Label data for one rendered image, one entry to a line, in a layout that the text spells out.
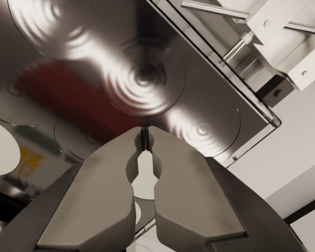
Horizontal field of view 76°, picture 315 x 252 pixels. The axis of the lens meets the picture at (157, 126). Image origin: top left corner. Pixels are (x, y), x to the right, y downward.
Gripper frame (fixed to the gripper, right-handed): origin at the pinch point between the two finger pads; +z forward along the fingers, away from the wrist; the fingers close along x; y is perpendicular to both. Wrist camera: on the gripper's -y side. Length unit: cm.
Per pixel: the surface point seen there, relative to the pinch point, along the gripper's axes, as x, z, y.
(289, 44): 17.9, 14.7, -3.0
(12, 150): -18.9, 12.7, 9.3
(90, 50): -5.9, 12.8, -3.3
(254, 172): 21.6, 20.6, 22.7
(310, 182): 123, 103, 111
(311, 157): 32.9, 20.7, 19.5
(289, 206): 114, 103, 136
